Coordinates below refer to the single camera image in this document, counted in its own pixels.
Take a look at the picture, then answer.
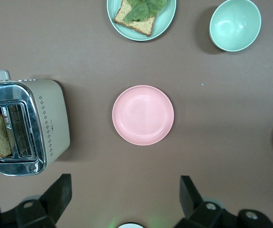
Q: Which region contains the pink shallow plate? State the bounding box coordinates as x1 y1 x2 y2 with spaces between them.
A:
112 85 175 146

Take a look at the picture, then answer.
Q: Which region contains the green lettuce leaf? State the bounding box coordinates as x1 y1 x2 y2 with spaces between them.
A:
123 0 168 22

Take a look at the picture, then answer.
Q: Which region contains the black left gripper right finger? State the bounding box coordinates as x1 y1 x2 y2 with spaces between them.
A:
174 175 240 228

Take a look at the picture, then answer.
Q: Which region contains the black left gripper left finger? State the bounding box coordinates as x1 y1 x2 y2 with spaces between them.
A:
15 173 72 228

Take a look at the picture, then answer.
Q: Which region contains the brown bread slice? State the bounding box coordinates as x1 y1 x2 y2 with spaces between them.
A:
113 0 158 38

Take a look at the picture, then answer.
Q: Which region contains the green deep bowl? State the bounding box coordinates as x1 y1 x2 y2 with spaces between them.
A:
208 0 262 52

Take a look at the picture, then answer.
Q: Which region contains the beige chrome toaster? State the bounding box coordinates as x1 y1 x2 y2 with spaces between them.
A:
0 69 71 177

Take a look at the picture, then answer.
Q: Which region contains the green plate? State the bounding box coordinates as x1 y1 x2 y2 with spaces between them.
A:
106 0 177 42

